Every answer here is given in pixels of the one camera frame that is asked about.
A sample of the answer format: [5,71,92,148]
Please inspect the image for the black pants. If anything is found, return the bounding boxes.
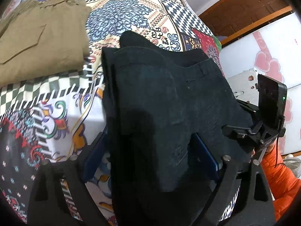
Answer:
[102,31,252,225]

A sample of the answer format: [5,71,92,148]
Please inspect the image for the orange sleeved right forearm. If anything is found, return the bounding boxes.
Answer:
[260,141,300,221]

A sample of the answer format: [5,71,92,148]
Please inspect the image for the colourful patchwork bedspread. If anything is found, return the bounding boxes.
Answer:
[0,0,240,226]

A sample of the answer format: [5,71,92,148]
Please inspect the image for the white cabinet with stickers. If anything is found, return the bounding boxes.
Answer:
[219,13,300,155]

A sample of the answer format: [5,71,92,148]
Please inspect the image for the brown wooden wardrobe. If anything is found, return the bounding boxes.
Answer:
[199,0,293,47]

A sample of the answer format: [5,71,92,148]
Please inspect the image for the olive folded pants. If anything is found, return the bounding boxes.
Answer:
[1,0,91,86]

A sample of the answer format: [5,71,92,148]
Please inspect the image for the black camera box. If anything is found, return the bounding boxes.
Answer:
[258,75,287,131]

